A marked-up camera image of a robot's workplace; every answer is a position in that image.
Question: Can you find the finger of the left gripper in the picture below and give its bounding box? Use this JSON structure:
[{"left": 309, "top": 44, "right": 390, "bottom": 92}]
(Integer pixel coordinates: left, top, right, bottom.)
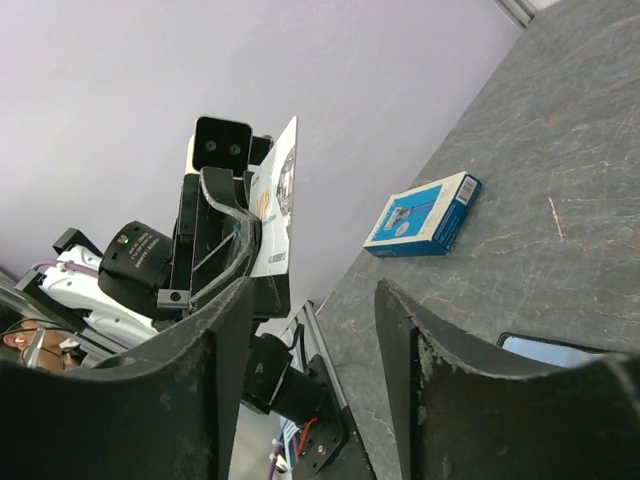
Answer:
[
  {"left": 190, "top": 167, "right": 260, "bottom": 308},
  {"left": 253, "top": 273, "right": 290, "bottom": 320}
]

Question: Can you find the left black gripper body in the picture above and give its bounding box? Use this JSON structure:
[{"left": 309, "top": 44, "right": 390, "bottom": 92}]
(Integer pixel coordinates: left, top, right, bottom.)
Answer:
[{"left": 157, "top": 173, "right": 250, "bottom": 320}]

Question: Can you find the silver credit card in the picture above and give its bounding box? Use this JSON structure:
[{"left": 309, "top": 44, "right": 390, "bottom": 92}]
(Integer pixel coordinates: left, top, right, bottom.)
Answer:
[{"left": 249, "top": 116, "right": 298, "bottom": 278}]

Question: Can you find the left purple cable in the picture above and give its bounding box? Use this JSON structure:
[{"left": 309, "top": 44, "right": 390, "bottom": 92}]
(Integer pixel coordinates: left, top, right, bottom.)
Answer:
[{"left": 29, "top": 258, "right": 101, "bottom": 276}]

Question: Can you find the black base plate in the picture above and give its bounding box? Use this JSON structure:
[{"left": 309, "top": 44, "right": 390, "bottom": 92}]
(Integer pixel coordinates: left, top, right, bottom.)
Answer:
[{"left": 292, "top": 354, "right": 376, "bottom": 480}]

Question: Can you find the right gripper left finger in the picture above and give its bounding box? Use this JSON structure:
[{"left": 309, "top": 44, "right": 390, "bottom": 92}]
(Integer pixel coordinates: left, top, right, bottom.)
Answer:
[{"left": 1, "top": 278, "right": 253, "bottom": 479}]

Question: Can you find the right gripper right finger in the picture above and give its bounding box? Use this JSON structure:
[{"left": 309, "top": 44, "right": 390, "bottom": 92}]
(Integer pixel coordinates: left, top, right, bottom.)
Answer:
[{"left": 375, "top": 279, "right": 639, "bottom": 479}]

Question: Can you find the person in background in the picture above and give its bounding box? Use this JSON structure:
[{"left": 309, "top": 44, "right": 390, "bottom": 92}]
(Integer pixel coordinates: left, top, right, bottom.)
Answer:
[{"left": 0, "top": 319, "right": 71, "bottom": 374}]

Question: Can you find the blue white card box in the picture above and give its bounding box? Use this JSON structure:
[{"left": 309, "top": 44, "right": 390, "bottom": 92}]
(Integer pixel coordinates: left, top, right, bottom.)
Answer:
[{"left": 363, "top": 171, "right": 483, "bottom": 258}]

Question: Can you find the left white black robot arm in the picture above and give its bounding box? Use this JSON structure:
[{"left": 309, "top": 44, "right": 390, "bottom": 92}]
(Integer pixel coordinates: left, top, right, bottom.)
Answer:
[{"left": 16, "top": 167, "right": 290, "bottom": 360}]

